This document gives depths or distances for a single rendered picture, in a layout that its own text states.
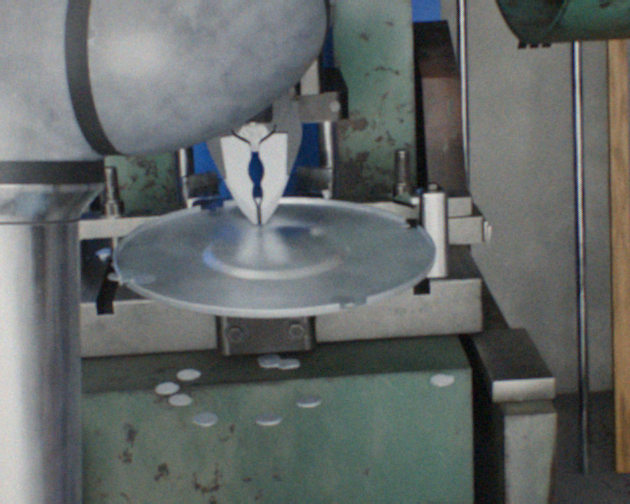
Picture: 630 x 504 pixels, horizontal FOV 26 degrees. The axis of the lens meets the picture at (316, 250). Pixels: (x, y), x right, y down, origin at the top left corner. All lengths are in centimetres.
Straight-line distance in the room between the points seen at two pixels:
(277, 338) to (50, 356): 58
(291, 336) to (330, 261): 18
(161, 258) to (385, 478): 32
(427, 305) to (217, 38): 69
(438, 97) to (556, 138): 100
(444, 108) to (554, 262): 109
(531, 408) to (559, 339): 156
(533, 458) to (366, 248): 25
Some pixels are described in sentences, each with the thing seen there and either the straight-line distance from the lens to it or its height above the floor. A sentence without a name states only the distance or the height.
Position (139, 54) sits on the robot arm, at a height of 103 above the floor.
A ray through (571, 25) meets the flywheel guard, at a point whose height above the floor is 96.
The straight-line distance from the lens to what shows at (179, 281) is 116.
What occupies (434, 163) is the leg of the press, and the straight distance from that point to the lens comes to 172.
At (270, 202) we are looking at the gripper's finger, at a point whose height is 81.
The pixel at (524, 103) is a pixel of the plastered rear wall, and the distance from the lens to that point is 268.
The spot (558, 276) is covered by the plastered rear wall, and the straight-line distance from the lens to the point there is 279.
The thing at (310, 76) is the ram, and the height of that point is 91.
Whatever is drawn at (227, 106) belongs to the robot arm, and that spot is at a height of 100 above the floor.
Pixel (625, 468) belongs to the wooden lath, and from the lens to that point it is 255.
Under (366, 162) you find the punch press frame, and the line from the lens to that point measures 165.
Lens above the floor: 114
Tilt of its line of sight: 17 degrees down
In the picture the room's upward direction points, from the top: 3 degrees counter-clockwise
